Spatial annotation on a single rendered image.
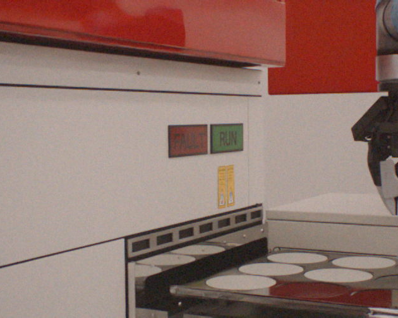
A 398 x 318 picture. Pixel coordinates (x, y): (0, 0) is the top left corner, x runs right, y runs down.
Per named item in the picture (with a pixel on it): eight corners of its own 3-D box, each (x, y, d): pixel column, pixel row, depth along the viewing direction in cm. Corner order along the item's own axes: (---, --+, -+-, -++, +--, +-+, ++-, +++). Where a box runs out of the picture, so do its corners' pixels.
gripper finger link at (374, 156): (372, 187, 126) (372, 131, 126) (367, 186, 128) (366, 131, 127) (397, 185, 128) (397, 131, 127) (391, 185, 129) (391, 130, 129)
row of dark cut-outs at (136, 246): (124, 257, 107) (124, 239, 107) (260, 219, 145) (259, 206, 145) (129, 257, 106) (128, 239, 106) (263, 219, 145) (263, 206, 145)
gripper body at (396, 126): (398, 161, 121) (398, 81, 120) (367, 158, 129) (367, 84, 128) (440, 159, 123) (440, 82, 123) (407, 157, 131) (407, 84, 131)
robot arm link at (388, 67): (366, 57, 128) (409, 58, 131) (366, 86, 128) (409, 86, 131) (393, 53, 121) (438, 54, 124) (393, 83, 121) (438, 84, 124)
